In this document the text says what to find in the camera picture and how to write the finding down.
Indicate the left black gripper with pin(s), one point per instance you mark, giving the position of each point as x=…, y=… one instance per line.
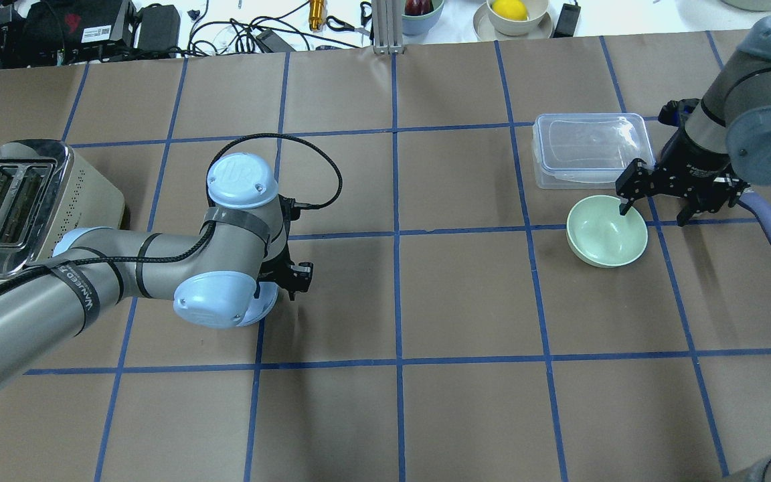
x=296, y=277

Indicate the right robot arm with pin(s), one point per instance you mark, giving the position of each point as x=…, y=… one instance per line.
x=739, y=100

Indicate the blue bowl with fruit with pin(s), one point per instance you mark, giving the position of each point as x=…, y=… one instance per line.
x=419, y=17

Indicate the black power adapter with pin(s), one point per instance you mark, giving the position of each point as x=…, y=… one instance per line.
x=568, y=19

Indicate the clear plastic food container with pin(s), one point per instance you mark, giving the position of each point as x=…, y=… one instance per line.
x=587, y=150

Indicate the beige bowl with lemon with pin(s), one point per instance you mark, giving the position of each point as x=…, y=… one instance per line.
x=503, y=20

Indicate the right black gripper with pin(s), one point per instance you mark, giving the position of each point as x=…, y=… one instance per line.
x=690, y=163

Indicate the yellow handled screwdriver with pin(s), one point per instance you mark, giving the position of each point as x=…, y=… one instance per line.
x=316, y=17

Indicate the cream and chrome toaster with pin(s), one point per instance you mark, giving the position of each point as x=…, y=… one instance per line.
x=48, y=189

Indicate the green bowl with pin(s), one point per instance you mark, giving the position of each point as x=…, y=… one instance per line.
x=599, y=236

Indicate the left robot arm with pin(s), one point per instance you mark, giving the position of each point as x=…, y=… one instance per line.
x=225, y=276

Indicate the aluminium frame post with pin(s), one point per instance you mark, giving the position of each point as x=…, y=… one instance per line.
x=387, y=23

